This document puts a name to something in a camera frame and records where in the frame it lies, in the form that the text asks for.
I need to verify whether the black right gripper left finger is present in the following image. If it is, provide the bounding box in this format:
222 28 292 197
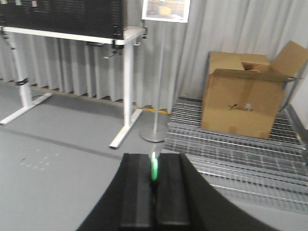
120 154 152 228

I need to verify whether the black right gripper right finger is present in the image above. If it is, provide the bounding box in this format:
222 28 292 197
155 154 190 226

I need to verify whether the green plastic spoon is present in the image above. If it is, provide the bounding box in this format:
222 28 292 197
151 152 158 182

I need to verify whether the metal grate platform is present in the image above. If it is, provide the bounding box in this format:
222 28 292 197
164 98 308 215

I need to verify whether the brown cardboard box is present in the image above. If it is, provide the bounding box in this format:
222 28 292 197
201 41 308 139

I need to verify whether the grey curtain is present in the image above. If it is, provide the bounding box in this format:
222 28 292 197
0 0 308 114

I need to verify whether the white standing desk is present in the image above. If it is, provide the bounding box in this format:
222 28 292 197
0 26 146 149

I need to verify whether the black panel on desk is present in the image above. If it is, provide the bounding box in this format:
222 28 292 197
0 0 128 39

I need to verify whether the sign on pole stand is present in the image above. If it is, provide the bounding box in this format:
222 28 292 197
140 0 191 143

